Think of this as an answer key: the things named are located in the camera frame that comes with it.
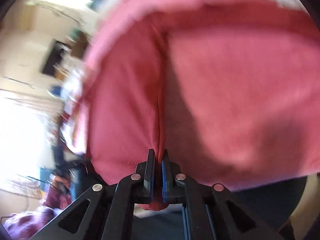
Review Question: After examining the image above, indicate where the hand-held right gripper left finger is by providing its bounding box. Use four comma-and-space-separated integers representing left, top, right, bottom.
30, 149, 157, 240

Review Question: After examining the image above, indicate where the person's left forearm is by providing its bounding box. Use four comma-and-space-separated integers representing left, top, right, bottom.
4, 185, 73, 239

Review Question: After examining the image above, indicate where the dark red garment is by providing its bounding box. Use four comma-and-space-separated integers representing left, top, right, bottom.
84, 22, 173, 212

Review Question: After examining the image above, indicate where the black television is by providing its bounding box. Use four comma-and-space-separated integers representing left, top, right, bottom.
41, 39, 69, 77

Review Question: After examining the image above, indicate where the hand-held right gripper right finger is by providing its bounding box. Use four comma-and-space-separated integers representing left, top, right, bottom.
161, 149, 295, 240

